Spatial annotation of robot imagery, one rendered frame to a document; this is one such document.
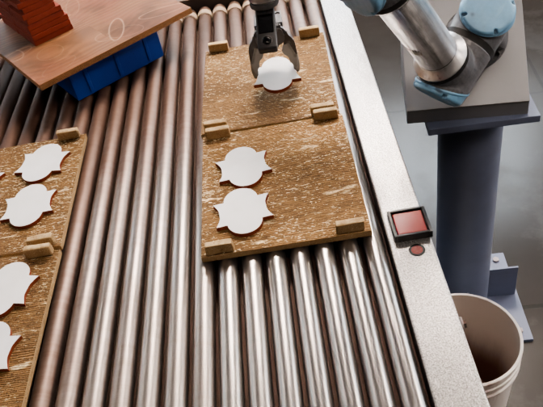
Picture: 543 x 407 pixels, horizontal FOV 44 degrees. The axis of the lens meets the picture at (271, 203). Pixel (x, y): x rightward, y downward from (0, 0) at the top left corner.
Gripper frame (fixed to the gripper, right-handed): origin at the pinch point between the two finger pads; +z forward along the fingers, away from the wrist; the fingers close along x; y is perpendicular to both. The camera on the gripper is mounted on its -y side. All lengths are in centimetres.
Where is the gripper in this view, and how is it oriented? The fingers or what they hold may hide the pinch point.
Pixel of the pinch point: (276, 73)
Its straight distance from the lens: 175.8
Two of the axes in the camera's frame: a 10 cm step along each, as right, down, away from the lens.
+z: 1.6, 7.2, 6.7
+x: -9.9, 1.4, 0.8
